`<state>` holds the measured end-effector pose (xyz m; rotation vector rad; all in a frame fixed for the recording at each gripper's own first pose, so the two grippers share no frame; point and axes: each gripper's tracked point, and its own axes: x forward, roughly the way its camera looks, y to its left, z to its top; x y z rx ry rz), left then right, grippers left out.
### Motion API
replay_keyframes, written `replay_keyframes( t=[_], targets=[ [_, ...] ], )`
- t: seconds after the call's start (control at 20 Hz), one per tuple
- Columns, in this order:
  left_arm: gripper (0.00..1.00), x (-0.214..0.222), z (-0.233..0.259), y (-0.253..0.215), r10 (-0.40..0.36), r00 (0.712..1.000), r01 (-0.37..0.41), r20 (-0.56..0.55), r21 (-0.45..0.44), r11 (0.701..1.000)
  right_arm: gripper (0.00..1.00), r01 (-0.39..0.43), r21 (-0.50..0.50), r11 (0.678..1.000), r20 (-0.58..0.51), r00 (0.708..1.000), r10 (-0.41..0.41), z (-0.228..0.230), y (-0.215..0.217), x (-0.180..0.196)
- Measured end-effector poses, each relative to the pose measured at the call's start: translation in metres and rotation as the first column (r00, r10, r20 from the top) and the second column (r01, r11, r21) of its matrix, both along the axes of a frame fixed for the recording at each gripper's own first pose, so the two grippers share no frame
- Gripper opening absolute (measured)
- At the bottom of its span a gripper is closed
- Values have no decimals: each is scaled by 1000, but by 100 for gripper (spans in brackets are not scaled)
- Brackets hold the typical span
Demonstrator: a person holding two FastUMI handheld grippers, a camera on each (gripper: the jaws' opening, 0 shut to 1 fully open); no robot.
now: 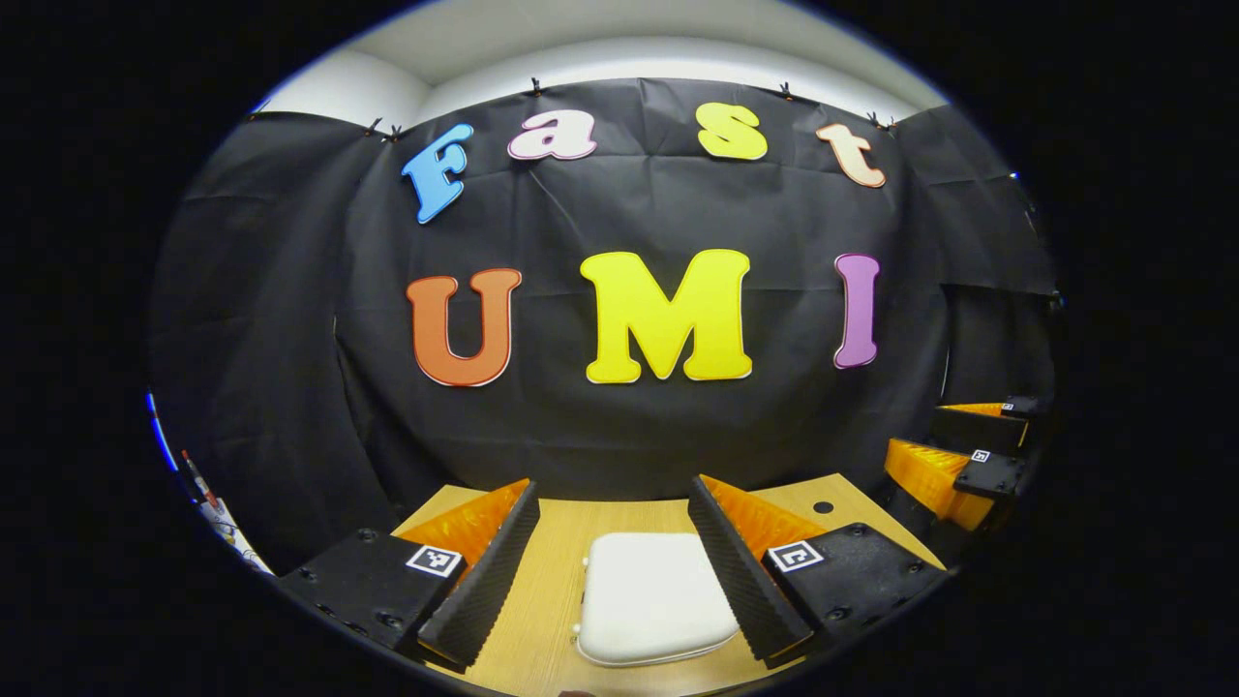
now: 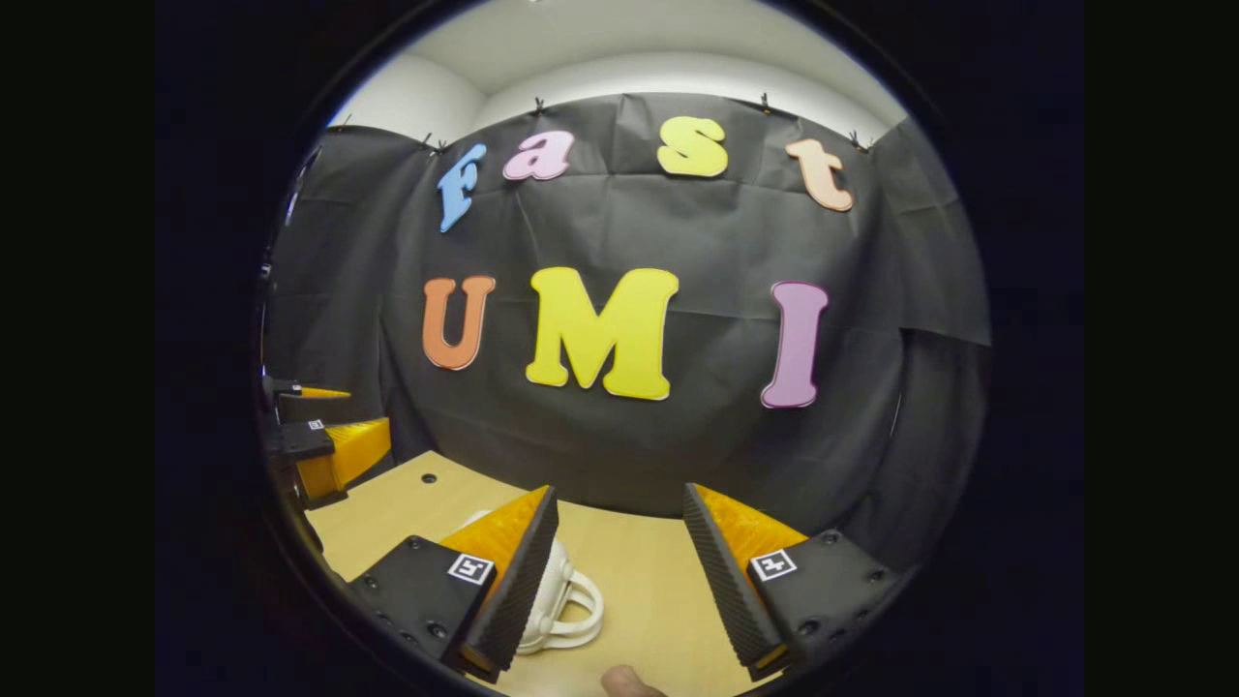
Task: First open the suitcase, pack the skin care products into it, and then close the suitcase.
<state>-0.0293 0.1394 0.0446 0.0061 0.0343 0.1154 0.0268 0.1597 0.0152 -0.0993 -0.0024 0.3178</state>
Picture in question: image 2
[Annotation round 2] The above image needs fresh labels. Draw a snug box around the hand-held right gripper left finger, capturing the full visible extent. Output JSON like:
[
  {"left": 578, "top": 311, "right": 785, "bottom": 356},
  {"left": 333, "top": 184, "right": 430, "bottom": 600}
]
[{"left": 347, "top": 484, "right": 560, "bottom": 683}]

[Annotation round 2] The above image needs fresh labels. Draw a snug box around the black backdrop cloth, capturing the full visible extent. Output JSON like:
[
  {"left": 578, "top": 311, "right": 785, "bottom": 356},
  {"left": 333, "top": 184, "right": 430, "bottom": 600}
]
[{"left": 259, "top": 92, "right": 990, "bottom": 572}]

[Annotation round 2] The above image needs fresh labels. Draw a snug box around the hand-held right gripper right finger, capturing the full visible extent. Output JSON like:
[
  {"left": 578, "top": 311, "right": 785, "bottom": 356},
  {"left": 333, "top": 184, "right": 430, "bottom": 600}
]
[{"left": 682, "top": 482, "right": 906, "bottom": 682}]

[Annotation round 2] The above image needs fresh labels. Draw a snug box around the small white suitcase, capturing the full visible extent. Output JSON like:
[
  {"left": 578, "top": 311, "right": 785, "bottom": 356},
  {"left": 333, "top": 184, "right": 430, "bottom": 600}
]
[{"left": 455, "top": 508, "right": 607, "bottom": 657}]

